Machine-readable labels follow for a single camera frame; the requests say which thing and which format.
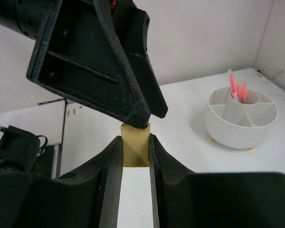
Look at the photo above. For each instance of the red thin pen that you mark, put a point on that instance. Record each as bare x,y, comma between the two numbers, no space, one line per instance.
232,86

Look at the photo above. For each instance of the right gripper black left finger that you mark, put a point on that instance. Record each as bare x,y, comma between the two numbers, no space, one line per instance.
86,197

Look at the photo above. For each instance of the pink marker pen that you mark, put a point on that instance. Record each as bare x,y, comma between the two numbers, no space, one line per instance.
239,94

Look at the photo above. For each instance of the orange thin pen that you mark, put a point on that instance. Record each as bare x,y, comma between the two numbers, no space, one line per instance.
243,95

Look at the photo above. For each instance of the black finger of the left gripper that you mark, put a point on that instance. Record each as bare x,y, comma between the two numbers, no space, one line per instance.
131,25
78,56

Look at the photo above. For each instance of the small yellow eraser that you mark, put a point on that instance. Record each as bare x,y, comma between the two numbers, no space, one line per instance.
135,146

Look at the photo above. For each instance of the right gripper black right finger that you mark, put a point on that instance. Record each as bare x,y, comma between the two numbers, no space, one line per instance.
182,198

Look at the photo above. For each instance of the white round divided organizer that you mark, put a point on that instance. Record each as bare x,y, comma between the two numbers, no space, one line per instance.
236,125

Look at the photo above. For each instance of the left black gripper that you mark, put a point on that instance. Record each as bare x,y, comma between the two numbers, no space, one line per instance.
25,16

